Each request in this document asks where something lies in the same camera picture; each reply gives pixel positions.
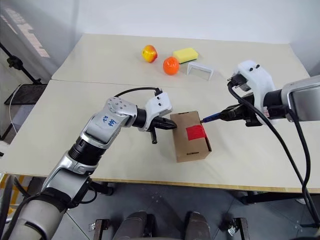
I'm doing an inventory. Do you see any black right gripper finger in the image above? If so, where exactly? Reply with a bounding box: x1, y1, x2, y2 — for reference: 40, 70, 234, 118
225, 104, 245, 114
219, 111, 242, 123

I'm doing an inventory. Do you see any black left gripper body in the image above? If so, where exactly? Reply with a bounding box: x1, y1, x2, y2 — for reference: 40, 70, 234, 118
149, 116, 166, 145

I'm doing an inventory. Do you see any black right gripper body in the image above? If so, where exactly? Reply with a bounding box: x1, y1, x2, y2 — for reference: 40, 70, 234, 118
239, 92, 264, 127

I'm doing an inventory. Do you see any blue pen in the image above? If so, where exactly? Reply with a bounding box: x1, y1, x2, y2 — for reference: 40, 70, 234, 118
199, 112, 224, 124

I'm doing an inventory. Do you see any brown cardboard box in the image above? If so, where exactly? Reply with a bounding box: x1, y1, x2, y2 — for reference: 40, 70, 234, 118
169, 110, 213, 164

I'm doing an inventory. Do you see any red tape strip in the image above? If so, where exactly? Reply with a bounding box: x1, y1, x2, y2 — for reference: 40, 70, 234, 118
185, 124, 208, 141

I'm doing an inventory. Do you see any white plastic stand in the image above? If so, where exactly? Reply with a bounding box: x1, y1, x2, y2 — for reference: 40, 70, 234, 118
186, 61, 214, 82

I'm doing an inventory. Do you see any orange fruit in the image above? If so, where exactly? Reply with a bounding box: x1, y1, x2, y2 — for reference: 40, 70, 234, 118
162, 56, 181, 76

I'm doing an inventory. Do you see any yellow green sponge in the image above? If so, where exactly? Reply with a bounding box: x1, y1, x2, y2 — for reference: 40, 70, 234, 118
172, 47, 199, 65

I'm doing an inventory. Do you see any red yellow apple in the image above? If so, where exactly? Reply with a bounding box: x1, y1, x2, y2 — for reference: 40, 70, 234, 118
141, 44, 159, 64

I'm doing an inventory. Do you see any dark rounded shape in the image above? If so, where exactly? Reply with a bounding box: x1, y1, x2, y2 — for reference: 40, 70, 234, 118
121, 210, 156, 240
185, 210, 213, 240

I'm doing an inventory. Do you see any black flat tray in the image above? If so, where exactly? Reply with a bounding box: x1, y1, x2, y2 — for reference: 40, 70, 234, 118
4, 83, 49, 106

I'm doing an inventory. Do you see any black tripod stand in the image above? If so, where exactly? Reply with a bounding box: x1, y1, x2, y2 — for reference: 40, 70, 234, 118
0, 41, 43, 85

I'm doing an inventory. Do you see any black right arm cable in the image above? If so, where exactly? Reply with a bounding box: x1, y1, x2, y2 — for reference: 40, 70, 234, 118
226, 79, 320, 216

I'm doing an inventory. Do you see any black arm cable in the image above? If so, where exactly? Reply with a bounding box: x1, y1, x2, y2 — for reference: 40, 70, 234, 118
115, 86, 163, 99
226, 79, 320, 216

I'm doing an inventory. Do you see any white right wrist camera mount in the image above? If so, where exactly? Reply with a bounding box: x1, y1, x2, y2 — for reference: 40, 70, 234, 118
235, 59, 286, 126

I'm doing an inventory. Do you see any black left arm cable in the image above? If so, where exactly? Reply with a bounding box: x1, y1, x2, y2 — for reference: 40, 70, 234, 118
115, 86, 163, 99

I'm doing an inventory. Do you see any black table base frame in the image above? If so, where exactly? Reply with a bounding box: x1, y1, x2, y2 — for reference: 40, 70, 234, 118
239, 190, 310, 206
87, 180, 116, 198

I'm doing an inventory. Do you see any white thin cable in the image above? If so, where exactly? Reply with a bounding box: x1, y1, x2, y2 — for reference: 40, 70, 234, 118
8, 84, 23, 134

